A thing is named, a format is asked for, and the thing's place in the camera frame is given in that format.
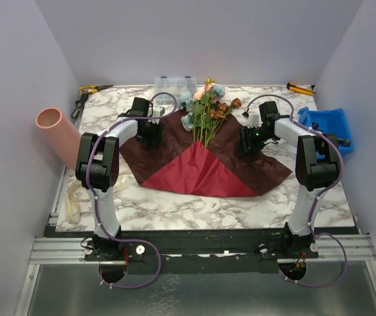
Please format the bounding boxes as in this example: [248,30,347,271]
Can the yellow handled pliers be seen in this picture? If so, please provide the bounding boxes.
[79,85,113,95]

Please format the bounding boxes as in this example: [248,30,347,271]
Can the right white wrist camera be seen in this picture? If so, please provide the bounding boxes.
[246,113,260,128]

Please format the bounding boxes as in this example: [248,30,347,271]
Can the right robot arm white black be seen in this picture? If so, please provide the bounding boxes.
[239,101,343,258]

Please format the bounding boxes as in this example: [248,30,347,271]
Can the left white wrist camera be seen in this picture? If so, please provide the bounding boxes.
[148,106,165,124]

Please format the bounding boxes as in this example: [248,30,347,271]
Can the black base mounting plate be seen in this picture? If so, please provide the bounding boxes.
[42,228,358,275]

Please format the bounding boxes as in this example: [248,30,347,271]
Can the black tool in bin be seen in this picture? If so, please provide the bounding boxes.
[311,122,352,147]

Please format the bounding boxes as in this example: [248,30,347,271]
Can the pink cylindrical vase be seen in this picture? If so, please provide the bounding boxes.
[36,107,81,170]

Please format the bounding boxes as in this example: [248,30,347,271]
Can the blue plastic bin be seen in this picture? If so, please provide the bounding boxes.
[298,107,354,157]

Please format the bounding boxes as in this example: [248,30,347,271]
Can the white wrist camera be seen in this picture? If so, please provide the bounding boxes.
[148,106,165,124]
[246,113,260,128]

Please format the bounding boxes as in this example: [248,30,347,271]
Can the blue flower stem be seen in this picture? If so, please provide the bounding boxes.
[178,84,225,132]

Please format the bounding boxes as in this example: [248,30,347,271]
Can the clear plastic organizer box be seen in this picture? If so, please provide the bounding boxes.
[153,76,197,105]

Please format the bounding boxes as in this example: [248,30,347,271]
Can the beige printed ribbon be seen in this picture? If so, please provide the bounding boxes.
[63,170,136,230]

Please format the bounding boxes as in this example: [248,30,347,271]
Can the peach rose flower stem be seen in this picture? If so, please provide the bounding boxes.
[192,88,216,141]

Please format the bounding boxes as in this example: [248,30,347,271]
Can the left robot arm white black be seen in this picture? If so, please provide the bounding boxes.
[75,97,165,260]

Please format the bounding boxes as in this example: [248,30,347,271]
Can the yellow black utility knife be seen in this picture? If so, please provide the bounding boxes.
[286,82,314,96]

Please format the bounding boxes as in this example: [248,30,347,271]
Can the pink bud flower stem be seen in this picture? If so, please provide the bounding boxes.
[200,78,215,146]

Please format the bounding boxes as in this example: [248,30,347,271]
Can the aluminium extrusion rail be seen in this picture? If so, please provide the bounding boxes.
[29,234,376,265]

